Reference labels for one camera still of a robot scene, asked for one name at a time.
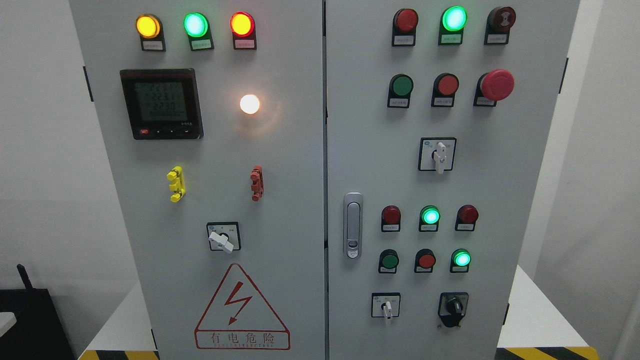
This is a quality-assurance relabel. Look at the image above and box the red push button upper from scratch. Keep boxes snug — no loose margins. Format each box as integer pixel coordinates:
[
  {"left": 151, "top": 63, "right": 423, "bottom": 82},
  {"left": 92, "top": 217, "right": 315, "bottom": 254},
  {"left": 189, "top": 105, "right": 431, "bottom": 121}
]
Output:
[{"left": 430, "top": 73, "right": 460, "bottom": 108}]

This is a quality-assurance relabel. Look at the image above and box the green indicator lamp top right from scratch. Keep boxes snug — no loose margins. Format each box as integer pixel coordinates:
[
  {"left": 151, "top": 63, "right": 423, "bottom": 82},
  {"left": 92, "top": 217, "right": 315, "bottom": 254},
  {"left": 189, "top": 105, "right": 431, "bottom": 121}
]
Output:
[{"left": 438, "top": 6, "right": 467, "bottom": 46}]

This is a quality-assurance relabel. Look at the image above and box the green lit lamp middle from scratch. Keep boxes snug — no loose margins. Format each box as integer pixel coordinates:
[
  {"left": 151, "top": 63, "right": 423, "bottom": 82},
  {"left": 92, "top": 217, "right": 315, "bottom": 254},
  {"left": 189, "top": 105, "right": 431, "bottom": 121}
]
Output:
[{"left": 418, "top": 205, "right": 441, "bottom": 232}]

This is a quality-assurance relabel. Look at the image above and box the white selector switch left door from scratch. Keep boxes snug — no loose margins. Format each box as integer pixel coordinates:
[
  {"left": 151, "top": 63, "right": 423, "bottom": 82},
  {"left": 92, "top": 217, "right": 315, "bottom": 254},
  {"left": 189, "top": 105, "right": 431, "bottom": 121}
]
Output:
[{"left": 206, "top": 221, "right": 242, "bottom": 254}]

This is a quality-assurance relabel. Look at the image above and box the red electric hazard warning sticker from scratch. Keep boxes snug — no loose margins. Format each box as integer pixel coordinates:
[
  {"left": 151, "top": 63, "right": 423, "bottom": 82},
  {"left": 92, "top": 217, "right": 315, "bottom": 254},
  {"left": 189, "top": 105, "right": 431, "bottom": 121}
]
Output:
[{"left": 194, "top": 263, "right": 291, "bottom": 351}]

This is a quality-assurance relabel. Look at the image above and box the dark red indicator lamp top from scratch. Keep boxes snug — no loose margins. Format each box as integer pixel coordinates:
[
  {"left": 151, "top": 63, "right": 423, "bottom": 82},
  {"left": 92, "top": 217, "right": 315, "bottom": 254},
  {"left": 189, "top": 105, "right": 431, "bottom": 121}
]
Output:
[{"left": 391, "top": 7, "right": 419, "bottom": 47}]

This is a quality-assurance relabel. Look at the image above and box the red push button lower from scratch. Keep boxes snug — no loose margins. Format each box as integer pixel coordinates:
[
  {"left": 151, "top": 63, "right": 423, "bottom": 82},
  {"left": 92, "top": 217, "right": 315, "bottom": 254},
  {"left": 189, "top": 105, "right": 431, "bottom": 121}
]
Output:
[{"left": 413, "top": 248, "right": 437, "bottom": 274}]

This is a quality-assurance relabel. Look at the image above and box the green push button upper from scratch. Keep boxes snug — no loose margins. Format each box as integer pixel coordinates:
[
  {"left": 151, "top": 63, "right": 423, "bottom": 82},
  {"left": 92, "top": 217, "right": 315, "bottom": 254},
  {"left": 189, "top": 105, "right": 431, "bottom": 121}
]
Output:
[{"left": 387, "top": 73, "right": 414, "bottom": 109}]

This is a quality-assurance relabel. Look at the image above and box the black box with antenna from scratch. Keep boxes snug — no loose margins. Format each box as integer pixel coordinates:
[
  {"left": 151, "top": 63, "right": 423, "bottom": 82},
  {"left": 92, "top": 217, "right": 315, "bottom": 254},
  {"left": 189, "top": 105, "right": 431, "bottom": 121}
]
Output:
[{"left": 0, "top": 264, "right": 75, "bottom": 360}]

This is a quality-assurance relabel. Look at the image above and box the yellow indicator lamp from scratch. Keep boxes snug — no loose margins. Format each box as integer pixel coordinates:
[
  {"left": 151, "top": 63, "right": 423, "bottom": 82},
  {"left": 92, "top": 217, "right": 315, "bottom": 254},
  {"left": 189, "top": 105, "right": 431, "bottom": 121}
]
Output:
[{"left": 135, "top": 13, "right": 166, "bottom": 51}]

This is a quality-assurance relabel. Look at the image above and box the grey left cabinet door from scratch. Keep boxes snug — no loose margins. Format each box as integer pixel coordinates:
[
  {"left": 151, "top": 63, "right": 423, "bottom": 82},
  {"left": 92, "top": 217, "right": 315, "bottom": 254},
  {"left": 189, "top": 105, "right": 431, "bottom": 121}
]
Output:
[{"left": 70, "top": 0, "right": 326, "bottom": 360}]

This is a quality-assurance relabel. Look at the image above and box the white platform with hazard stripes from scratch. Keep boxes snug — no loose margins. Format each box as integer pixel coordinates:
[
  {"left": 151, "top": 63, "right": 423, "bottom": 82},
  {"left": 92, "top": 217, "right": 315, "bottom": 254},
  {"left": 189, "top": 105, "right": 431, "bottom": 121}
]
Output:
[{"left": 80, "top": 268, "right": 599, "bottom": 360}]

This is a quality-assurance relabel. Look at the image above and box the red emergency stop button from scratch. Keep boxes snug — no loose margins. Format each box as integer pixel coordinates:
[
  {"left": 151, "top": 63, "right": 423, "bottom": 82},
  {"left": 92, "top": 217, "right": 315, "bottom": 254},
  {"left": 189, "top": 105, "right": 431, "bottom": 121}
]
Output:
[{"left": 473, "top": 69, "right": 515, "bottom": 107}]

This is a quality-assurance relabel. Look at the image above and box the black digital power meter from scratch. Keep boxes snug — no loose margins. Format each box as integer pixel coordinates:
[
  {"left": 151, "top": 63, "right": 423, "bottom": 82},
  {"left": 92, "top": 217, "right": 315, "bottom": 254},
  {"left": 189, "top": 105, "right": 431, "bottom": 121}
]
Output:
[{"left": 119, "top": 68, "right": 204, "bottom": 141}]

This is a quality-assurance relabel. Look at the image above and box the red lit indicator lamp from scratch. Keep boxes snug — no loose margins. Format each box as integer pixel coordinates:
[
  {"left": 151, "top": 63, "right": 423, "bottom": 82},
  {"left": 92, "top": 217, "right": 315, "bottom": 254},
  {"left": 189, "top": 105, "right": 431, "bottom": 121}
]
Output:
[{"left": 230, "top": 11, "right": 258, "bottom": 50}]

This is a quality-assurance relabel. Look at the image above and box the grey right cabinet door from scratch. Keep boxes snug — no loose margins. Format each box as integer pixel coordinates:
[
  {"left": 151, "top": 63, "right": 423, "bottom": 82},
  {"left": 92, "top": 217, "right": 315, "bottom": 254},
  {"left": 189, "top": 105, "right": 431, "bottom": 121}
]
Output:
[{"left": 326, "top": 0, "right": 579, "bottom": 360}]

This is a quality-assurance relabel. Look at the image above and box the black red buzzer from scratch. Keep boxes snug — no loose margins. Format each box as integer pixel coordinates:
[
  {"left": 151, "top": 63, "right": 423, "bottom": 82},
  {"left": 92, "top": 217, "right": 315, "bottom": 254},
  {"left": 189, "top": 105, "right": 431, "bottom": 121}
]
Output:
[{"left": 484, "top": 6, "right": 517, "bottom": 45}]

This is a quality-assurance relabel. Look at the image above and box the red terminal connector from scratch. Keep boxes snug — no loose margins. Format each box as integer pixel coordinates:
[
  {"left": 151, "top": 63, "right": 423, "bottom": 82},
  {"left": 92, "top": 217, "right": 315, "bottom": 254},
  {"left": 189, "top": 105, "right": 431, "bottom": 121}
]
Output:
[{"left": 250, "top": 165, "right": 265, "bottom": 202}]

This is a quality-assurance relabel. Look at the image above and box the white lit indicator lamp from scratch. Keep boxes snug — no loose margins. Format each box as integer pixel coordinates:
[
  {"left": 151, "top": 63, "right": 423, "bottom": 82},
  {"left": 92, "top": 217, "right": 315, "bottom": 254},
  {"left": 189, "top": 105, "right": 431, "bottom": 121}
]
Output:
[{"left": 238, "top": 93, "right": 261, "bottom": 115}]

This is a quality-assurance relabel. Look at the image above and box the black rotary knob switch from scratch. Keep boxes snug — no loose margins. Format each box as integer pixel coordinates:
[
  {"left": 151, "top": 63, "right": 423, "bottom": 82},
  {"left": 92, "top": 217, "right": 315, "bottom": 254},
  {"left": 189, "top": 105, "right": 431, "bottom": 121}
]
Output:
[{"left": 438, "top": 292, "right": 470, "bottom": 328}]

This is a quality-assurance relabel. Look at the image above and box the red push button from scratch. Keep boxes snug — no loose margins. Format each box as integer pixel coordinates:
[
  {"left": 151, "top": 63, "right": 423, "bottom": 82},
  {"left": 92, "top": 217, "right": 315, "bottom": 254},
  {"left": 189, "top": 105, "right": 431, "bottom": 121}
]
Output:
[
  {"left": 413, "top": 248, "right": 437, "bottom": 274},
  {"left": 430, "top": 73, "right": 460, "bottom": 108}
]

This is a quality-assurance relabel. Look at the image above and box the green indicator lamp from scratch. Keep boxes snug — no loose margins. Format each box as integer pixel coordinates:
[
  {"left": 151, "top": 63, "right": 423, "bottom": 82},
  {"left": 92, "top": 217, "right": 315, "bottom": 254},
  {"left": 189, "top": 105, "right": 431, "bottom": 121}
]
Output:
[
  {"left": 438, "top": 6, "right": 467, "bottom": 46},
  {"left": 183, "top": 12, "right": 214, "bottom": 51}
]

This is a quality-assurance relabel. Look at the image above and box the white selector switch upper right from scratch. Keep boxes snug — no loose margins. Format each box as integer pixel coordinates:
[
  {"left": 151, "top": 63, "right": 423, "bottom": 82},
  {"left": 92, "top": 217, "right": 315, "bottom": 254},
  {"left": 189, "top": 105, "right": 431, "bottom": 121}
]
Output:
[{"left": 418, "top": 137, "right": 457, "bottom": 174}]

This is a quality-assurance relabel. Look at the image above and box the yellow terminal connector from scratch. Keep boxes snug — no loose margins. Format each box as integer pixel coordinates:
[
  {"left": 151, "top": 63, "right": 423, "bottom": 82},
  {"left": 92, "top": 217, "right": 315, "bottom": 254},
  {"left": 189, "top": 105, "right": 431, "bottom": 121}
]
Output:
[{"left": 166, "top": 165, "right": 186, "bottom": 203}]

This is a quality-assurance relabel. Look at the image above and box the silver door handle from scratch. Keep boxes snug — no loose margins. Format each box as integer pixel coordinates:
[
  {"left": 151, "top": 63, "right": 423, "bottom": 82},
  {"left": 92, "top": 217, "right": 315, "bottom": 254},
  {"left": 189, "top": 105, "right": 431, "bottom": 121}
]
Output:
[{"left": 343, "top": 192, "right": 364, "bottom": 259}]

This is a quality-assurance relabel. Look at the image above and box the white selector switch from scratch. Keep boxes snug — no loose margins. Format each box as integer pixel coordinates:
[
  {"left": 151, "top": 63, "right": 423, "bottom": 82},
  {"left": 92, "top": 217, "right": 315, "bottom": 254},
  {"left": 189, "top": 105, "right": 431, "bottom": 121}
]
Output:
[
  {"left": 370, "top": 292, "right": 402, "bottom": 327},
  {"left": 418, "top": 137, "right": 457, "bottom": 174}
]

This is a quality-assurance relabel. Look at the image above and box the green indicator lamp top left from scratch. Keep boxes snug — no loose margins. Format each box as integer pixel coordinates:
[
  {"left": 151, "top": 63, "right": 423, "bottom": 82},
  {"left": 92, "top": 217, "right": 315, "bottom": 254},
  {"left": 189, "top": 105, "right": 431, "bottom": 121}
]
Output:
[{"left": 183, "top": 12, "right": 214, "bottom": 51}]

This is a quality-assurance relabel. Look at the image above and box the green lit button lower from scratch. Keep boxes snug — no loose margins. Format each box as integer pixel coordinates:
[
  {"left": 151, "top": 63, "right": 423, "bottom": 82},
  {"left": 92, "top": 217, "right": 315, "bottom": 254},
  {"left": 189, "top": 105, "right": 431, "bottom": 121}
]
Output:
[{"left": 449, "top": 248, "right": 473, "bottom": 274}]

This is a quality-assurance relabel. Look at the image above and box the green push button lower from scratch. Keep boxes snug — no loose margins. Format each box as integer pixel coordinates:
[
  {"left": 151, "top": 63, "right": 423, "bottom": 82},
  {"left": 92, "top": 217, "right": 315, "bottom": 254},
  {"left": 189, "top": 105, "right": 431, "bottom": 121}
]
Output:
[{"left": 378, "top": 249, "right": 399, "bottom": 274}]

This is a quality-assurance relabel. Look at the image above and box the dark red lamp middle right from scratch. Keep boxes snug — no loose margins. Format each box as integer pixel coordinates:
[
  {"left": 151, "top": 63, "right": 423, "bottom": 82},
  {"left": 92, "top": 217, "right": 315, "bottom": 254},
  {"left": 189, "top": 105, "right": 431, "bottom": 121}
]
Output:
[{"left": 455, "top": 204, "right": 479, "bottom": 231}]

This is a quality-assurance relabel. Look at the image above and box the white selector switch lower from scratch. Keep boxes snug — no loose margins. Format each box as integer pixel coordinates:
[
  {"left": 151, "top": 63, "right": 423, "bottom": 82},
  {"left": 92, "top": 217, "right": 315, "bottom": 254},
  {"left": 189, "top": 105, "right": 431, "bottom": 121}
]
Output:
[{"left": 370, "top": 292, "right": 402, "bottom": 327}]

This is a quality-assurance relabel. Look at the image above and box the green push button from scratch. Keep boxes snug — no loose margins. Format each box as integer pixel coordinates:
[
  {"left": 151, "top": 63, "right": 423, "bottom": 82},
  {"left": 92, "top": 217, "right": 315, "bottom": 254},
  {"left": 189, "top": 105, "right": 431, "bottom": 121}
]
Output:
[
  {"left": 387, "top": 73, "right": 414, "bottom": 109},
  {"left": 378, "top": 249, "right": 399, "bottom": 274}
]

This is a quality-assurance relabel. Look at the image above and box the grey cabinet door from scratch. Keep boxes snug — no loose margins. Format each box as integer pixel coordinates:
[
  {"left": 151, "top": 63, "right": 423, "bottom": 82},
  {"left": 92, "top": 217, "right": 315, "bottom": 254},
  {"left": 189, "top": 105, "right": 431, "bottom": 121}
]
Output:
[
  {"left": 326, "top": 0, "right": 579, "bottom": 360},
  {"left": 70, "top": 0, "right": 326, "bottom": 360}
]

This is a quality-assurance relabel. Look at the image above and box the dark red lamp middle left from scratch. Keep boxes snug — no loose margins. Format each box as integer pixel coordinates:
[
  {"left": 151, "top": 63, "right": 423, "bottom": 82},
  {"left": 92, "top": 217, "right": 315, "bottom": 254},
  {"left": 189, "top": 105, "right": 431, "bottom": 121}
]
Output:
[{"left": 381, "top": 205, "right": 402, "bottom": 233}]

